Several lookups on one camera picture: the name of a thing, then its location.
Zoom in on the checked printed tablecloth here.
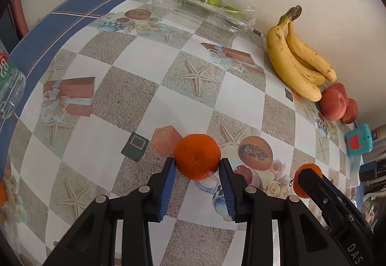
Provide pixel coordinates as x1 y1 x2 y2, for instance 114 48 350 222
0 0 362 266

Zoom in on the yellow banana bunch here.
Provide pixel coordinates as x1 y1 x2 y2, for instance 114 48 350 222
266 5 338 102

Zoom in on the brown wooden frame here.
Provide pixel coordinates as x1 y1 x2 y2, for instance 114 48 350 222
10 0 31 40

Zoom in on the teal plastic box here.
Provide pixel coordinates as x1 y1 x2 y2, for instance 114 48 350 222
345 124 372 158

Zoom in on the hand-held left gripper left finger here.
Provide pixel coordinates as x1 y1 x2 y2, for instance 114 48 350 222
45 157 176 266

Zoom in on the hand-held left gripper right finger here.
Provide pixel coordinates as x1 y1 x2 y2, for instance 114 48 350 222
219 158 335 266

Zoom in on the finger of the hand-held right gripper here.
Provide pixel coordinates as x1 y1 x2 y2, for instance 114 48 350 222
298 168 341 215

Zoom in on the clear plastic bottle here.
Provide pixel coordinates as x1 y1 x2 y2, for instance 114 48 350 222
0 40 27 119

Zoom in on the red apple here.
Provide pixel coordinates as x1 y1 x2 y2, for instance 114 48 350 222
319 88 346 121
341 98 359 125
331 83 350 107

